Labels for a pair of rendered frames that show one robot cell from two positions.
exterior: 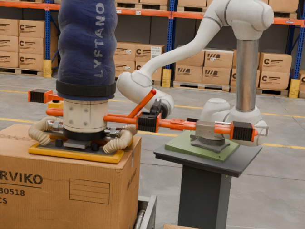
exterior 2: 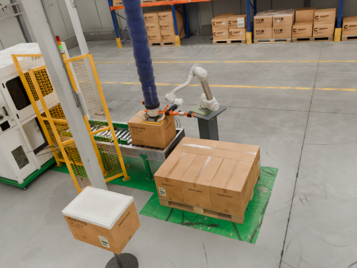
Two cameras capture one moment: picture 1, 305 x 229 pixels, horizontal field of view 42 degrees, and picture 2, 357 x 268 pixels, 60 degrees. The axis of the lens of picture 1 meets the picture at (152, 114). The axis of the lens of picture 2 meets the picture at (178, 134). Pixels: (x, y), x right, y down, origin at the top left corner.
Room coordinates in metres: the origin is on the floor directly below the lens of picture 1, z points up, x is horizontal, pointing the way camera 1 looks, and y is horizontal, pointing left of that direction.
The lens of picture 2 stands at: (-2.23, -1.65, 3.06)
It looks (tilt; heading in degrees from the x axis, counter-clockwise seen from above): 30 degrees down; 23
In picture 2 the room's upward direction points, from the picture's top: 10 degrees counter-clockwise
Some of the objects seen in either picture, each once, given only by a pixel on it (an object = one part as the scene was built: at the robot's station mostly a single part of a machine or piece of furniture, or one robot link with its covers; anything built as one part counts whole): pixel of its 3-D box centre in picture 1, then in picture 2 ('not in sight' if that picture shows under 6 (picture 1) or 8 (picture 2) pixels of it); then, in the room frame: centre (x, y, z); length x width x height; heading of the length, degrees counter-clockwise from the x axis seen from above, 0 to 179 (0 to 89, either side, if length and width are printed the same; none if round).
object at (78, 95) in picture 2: not in sight; (77, 103); (0.67, 0.87, 1.62); 0.20 x 0.05 x 0.30; 82
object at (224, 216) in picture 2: not in sight; (211, 186); (1.09, -0.61, 0.07); 1.20 x 1.00 x 0.14; 82
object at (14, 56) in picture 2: not in sight; (60, 117); (1.30, 1.83, 1.05); 1.17 x 0.10 x 2.10; 82
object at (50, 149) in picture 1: (76, 147); (151, 120); (1.40, 0.27, 0.98); 0.34 x 0.10 x 0.05; 82
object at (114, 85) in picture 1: (86, 85); (152, 103); (1.50, 0.26, 1.20); 0.23 x 0.23 x 0.04
